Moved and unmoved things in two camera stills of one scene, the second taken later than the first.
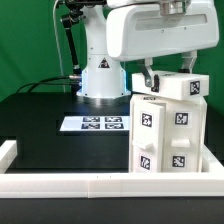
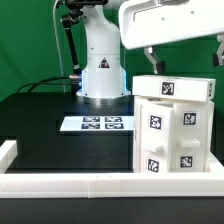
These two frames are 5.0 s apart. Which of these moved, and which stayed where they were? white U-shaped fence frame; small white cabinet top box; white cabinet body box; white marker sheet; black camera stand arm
Moved: small white cabinet top box; white cabinet body box
Stayed: white marker sheet; white U-shaped fence frame; black camera stand arm
